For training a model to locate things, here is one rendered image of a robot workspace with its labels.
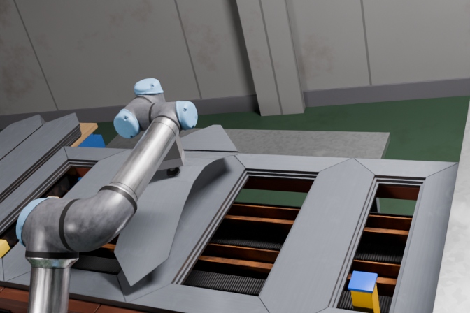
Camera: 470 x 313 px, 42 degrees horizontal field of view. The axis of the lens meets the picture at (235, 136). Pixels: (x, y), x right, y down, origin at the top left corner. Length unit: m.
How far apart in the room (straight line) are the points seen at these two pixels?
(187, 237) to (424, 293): 0.71
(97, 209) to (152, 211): 0.47
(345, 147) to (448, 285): 1.09
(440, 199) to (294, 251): 0.45
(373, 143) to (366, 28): 1.76
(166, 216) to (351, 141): 0.87
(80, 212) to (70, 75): 3.45
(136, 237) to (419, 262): 0.77
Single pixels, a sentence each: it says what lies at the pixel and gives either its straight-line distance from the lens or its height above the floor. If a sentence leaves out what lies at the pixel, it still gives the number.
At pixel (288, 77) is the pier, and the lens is 4.05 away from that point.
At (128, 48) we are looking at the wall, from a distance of 4.42.
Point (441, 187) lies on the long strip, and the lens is 1.89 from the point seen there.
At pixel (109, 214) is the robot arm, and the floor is 1.25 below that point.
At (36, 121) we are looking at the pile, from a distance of 2.95.
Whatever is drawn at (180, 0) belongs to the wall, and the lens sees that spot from 4.14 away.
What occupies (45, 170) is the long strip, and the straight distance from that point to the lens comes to 2.51.
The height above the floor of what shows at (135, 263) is 0.90.
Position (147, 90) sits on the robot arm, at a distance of 1.69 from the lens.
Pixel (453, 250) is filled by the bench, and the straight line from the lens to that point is 1.37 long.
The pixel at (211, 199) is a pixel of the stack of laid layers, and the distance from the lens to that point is 1.99.
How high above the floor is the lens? 1.96
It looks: 29 degrees down
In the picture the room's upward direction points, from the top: 14 degrees counter-clockwise
